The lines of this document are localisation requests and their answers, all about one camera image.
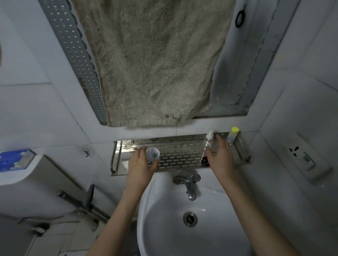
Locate person's left hand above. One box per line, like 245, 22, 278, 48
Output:
128, 147, 160, 192

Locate metal sink drain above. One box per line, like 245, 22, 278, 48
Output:
182, 211, 198, 227

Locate yellow-capped clear bottle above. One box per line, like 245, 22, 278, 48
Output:
227, 127, 240, 146

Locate beige towel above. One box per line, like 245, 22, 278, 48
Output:
71, 0, 237, 128

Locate person's right hand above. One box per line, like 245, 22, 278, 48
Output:
206, 134, 235, 184

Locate white wall socket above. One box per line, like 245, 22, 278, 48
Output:
287, 134, 332, 183

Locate white jar with green print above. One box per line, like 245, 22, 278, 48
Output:
146, 147, 161, 163

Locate person's right forearm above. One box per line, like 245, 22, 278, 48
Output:
215, 176, 301, 256

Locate person's left forearm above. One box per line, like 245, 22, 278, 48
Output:
86, 183, 151, 256

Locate perforated metal wall shelf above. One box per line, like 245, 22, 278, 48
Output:
109, 132, 251, 177

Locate metal faucet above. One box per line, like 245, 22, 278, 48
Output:
173, 172, 201, 201

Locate white ceramic sink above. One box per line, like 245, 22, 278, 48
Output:
136, 169, 254, 256

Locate clear pump bottle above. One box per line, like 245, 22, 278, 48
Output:
203, 128, 216, 167

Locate black valve handle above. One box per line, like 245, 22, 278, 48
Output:
86, 184, 95, 209

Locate white appliance with blue panel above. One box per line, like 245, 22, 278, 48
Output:
0, 149, 88, 220

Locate black hair tie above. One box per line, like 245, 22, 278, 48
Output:
235, 9, 246, 28

